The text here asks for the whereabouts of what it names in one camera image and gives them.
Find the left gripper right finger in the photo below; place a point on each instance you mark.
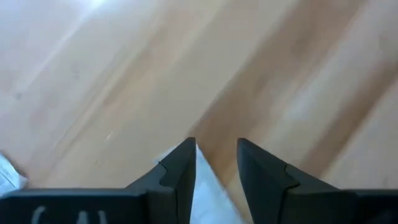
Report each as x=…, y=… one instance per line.
x=267, y=193

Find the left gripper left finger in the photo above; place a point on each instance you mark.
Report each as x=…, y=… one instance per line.
x=168, y=193

